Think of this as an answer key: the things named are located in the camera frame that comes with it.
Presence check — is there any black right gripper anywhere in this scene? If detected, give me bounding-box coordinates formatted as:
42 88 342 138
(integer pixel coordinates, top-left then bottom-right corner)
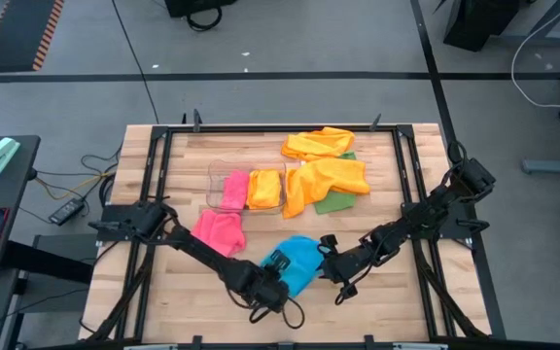
314 247 373 286

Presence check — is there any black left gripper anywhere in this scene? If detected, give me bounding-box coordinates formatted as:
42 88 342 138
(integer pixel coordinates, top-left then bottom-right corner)
235 264 299 313

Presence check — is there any blue microfiber towel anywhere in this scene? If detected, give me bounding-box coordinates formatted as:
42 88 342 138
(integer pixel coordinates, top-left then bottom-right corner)
259 236 326 298

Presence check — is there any pink microfiber towel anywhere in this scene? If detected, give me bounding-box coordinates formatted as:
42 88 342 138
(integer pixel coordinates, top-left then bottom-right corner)
191 208 247 258
219 169 251 211

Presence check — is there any orange microfiber towel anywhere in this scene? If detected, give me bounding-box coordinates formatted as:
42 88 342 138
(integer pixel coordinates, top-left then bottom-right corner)
282 157 371 220
246 168 282 210
279 126 358 162

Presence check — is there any green microfiber towel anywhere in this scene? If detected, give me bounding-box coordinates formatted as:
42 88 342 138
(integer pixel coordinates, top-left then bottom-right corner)
313 151 359 215

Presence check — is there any clear plastic bin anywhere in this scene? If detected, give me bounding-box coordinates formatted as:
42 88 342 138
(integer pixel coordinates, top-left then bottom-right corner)
205 157 289 216

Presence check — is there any black power adapter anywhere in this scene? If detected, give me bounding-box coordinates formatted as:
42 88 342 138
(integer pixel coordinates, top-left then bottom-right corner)
48 196 87 228

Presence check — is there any grey table foot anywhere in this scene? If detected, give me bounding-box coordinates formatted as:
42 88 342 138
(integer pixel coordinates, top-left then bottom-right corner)
521 158 560 176

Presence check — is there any black equipment on stand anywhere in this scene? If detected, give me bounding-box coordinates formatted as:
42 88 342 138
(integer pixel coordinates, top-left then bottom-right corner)
442 0 560 53

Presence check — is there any black orange-striped floor mat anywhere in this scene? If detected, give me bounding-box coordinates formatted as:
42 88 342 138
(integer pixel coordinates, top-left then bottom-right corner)
0 0 66 75

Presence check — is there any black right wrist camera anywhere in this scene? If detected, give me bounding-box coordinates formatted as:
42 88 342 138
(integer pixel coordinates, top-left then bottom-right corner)
318 233 339 254

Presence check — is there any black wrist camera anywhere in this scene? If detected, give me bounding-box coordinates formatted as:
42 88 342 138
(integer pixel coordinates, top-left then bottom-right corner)
318 233 339 254
269 249 292 272

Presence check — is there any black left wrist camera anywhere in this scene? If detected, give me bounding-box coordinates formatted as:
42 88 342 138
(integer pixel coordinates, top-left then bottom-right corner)
269 249 292 272

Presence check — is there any black aluminium table frame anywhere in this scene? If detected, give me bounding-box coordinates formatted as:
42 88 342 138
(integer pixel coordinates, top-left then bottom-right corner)
80 110 508 350

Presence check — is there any yellow wire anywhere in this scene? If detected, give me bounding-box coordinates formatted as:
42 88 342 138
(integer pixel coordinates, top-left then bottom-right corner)
34 169 116 201

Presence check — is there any thin black floor cable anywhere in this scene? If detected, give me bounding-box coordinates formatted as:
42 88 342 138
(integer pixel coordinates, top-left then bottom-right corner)
111 0 160 125

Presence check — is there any white floor cable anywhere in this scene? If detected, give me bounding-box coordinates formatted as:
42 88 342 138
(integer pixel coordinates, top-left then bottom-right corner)
510 0 560 109

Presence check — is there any black equipment with cable loop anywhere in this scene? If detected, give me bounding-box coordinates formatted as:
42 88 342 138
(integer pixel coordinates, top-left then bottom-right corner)
163 0 238 33

